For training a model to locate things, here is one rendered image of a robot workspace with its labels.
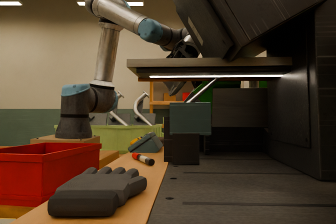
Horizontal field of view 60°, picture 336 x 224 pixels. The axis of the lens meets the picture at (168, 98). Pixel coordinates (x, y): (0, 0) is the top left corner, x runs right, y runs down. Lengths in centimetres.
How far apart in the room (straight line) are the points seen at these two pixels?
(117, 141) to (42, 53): 718
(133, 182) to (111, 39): 102
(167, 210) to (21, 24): 900
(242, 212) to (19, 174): 56
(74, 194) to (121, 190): 5
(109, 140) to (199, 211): 148
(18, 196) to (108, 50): 78
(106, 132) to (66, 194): 147
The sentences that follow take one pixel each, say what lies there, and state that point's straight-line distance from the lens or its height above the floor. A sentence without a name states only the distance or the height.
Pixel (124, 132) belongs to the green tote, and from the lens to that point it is 177.
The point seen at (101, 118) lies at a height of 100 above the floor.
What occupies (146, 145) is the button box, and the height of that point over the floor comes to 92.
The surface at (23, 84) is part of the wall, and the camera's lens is 888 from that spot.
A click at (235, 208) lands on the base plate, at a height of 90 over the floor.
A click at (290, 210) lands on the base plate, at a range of 38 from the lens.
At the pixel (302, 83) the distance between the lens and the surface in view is 60.
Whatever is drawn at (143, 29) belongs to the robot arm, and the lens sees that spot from 101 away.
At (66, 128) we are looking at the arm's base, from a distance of 125.
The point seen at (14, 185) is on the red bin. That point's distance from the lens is 80.
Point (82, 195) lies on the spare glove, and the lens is 33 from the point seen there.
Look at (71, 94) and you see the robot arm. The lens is 125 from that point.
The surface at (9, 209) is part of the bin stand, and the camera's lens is 80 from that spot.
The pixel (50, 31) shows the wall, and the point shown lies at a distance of 888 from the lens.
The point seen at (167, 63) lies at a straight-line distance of 61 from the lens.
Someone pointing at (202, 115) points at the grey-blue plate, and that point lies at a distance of 67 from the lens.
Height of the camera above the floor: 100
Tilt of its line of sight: 4 degrees up
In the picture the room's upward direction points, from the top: straight up
